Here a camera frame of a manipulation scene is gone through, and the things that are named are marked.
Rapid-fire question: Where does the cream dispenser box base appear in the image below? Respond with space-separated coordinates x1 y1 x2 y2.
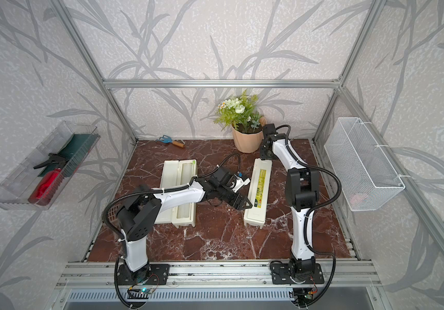
171 160 197 228

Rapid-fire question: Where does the cream dispenser lid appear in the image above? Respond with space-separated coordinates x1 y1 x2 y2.
153 159 182 226

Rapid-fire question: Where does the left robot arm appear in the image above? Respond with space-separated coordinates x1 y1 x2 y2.
102 152 252 277

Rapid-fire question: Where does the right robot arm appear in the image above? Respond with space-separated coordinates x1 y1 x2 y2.
259 123 342 283

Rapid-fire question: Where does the potted green plant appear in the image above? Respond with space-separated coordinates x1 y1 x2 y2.
214 90 265 154

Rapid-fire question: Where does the blue garden trowel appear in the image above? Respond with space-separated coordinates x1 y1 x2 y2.
156 135 185 148

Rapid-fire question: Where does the green cloth in tray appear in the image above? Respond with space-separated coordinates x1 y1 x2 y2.
39 134 99 178

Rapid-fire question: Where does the red spray bottle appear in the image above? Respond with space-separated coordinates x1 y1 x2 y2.
28 153 68 206

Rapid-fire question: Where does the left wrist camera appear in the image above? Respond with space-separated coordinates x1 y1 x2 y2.
231 173 250 192

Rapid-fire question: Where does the white wire basket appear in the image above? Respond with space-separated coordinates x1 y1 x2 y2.
324 118 405 212

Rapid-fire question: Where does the clear wall tray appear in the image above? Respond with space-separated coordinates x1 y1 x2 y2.
0 121 101 211

